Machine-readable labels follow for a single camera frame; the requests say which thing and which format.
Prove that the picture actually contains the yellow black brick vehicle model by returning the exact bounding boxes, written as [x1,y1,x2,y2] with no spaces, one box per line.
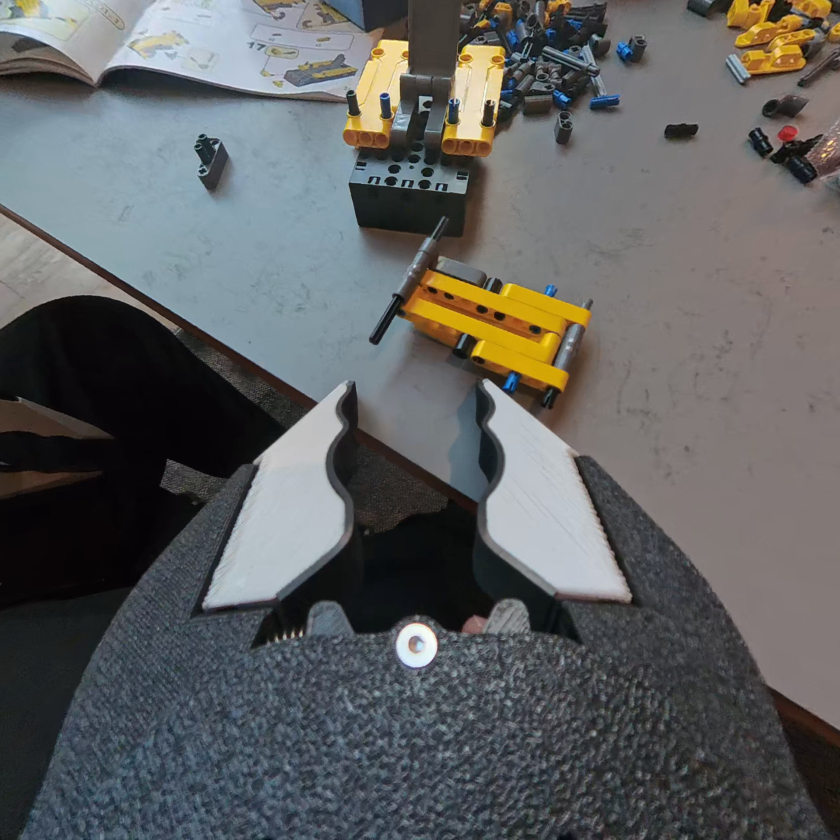
[342,0,510,240]

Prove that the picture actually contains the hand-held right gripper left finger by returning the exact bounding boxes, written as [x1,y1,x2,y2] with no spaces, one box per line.
[201,381,364,618]

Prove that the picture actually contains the person's black trousers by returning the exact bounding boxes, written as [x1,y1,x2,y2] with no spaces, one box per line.
[0,294,287,611]

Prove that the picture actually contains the building instruction booklet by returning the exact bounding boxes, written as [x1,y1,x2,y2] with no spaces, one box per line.
[0,0,391,103]

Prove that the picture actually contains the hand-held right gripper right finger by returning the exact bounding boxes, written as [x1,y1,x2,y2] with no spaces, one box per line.
[470,380,634,611]

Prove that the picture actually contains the cluster of yellow bricks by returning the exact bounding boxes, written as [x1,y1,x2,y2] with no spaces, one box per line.
[720,0,840,89]

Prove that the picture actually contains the bag of red black parts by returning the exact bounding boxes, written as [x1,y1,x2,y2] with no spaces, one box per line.
[746,90,840,191]

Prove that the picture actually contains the black grey axle rod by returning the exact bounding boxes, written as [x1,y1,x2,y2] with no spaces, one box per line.
[368,216,451,347]

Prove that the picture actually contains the grey desk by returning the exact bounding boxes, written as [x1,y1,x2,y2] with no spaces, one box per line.
[0,0,840,749]

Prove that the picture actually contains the pile of small bricks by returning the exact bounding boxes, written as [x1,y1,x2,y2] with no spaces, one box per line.
[457,0,653,148]

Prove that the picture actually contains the dark grey angled beam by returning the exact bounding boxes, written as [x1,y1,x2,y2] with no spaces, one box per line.
[195,133,232,193]

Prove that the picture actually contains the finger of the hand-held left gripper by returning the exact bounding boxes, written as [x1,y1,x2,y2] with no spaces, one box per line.
[0,465,106,502]
[0,397,119,443]

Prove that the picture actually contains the yellow brick panel piece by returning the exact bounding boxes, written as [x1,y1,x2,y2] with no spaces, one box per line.
[399,255,595,410]

